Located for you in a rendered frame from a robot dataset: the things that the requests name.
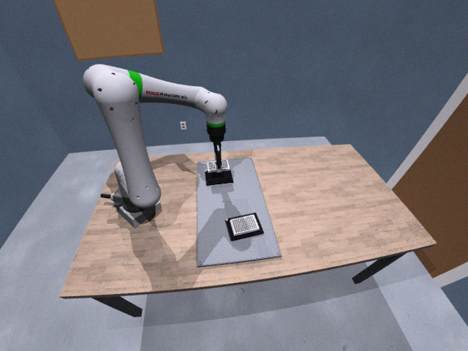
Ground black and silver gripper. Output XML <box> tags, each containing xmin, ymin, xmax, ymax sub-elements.
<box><xmin>209</xmin><ymin>135</ymin><xmax>224</xmax><ymax>173</ymax></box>

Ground black rectangular frame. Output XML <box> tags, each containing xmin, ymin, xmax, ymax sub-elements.
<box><xmin>225</xmin><ymin>213</ymin><xmax>264</xmax><ymax>241</ymax></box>

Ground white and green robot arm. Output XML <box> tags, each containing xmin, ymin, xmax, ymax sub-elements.
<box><xmin>83</xmin><ymin>64</ymin><xmax>227</xmax><ymax>213</ymax></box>

